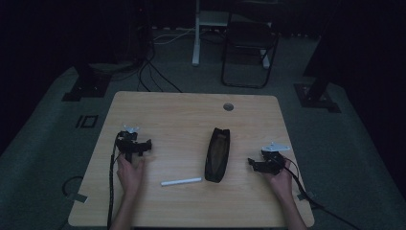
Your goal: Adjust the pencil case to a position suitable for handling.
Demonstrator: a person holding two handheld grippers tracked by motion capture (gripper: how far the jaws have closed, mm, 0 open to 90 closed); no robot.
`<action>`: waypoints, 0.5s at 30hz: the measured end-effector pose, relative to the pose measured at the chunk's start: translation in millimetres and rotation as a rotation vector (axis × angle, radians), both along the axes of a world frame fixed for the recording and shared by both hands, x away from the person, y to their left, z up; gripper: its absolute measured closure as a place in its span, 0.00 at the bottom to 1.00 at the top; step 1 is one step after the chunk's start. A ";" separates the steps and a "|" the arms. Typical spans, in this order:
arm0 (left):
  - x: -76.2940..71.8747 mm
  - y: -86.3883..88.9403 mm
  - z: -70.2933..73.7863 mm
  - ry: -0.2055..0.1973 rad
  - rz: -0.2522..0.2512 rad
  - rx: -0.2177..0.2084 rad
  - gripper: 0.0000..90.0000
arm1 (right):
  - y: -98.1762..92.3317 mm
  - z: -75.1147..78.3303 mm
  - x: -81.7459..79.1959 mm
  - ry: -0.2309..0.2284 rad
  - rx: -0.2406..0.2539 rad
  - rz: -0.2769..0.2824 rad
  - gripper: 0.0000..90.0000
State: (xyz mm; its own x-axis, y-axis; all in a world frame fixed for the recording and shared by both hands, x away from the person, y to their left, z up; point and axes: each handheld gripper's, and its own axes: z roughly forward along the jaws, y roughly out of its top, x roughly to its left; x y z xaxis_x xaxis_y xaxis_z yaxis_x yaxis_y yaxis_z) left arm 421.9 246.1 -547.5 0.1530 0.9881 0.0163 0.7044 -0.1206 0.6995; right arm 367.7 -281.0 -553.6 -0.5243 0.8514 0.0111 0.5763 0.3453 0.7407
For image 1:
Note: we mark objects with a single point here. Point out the black pencil case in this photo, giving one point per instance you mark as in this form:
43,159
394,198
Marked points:
218,155

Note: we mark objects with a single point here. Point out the person's right hand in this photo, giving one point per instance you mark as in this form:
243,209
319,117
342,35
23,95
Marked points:
282,182

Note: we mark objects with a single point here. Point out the black stand base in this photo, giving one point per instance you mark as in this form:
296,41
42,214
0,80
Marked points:
87,84
316,97

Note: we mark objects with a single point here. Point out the person's left hand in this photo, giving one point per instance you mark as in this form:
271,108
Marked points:
130,174

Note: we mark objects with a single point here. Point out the white desk frame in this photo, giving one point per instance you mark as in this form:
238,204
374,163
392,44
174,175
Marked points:
197,38

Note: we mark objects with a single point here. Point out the white pen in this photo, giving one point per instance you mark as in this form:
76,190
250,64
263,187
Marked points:
181,181

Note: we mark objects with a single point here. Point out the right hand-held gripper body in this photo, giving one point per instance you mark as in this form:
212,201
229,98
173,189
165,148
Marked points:
274,159

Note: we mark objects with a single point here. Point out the grey table grommet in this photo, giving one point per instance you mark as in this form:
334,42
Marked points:
228,107

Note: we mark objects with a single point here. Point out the black folding chair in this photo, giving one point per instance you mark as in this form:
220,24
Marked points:
250,35

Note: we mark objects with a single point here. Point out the grey tape piece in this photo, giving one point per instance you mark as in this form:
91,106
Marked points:
78,197

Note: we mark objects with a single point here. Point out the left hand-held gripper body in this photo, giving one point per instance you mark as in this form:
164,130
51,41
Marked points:
128,145

